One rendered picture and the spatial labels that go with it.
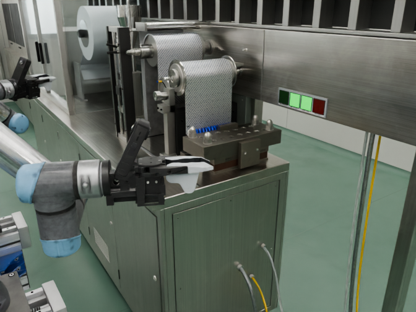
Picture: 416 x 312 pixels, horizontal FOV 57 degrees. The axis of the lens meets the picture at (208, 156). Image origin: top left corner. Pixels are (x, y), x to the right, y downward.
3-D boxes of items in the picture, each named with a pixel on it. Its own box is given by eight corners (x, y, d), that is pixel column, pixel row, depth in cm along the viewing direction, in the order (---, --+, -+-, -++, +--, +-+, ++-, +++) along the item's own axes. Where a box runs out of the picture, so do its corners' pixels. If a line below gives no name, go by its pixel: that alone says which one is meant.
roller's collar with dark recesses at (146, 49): (136, 58, 175) (135, 43, 173) (148, 57, 178) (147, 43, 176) (142, 59, 170) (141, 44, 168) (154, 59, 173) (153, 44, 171)
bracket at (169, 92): (158, 155, 172) (155, 88, 161) (171, 153, 175) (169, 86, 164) (163, 159, 168) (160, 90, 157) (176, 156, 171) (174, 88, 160)
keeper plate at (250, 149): (237, 167, 157) (238, 142, 153) (256, 162, 162) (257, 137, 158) (241, 169, 155) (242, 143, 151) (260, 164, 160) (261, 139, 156)
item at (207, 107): (186, 134, 162) (184, 91, 155) (230, 125, 174) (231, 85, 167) (186, 134, 162) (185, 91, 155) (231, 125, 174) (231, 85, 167)
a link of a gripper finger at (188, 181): (213, 189, 77) (167, 190, 77) (213, 161, 75) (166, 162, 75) (213, 195, 74) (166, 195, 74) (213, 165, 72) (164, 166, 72)
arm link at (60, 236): (87, 229, 86) (81, 185, 82) (80, 259, 76) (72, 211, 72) (51, 232, 85) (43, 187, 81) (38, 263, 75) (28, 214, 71)
